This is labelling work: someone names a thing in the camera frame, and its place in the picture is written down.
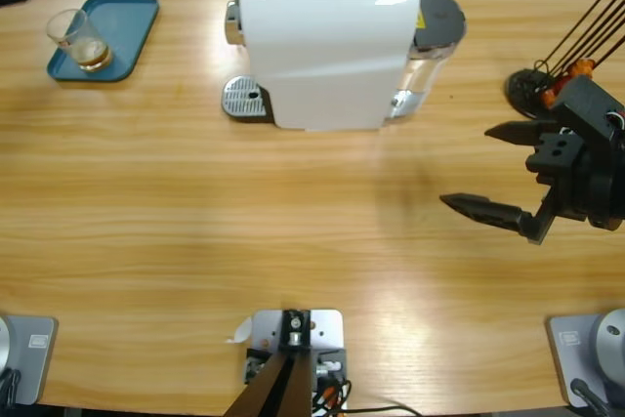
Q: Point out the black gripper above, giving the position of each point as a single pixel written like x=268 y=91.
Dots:
x=578 y=182

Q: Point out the clear drinking glass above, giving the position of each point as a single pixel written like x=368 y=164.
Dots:
x=85 y=46

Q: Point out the dark orange coffee capsule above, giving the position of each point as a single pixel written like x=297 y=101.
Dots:
x=548 y=97

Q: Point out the red coffee capsule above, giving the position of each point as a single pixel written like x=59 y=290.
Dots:
x=561 y=81

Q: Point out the white capsule coffee machine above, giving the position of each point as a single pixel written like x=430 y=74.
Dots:
x=322 y=55

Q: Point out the black capsule holder with rods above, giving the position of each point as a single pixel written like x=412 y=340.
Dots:
x=525 y=90

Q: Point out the teal plastic tray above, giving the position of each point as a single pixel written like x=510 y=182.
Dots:
x=122 y=31

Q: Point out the clear water tank dark lid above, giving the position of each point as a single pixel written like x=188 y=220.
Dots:
x=437 y=16

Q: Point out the metal drip tray grate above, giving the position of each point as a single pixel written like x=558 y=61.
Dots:
x=241 y=95

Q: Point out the white paper tab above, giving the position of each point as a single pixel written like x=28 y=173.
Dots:
x=241 y=331

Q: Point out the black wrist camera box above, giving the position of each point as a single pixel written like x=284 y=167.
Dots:
x=586 y=104

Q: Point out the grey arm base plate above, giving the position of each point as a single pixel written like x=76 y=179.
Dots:
x=34 y=353
x=586 y=348

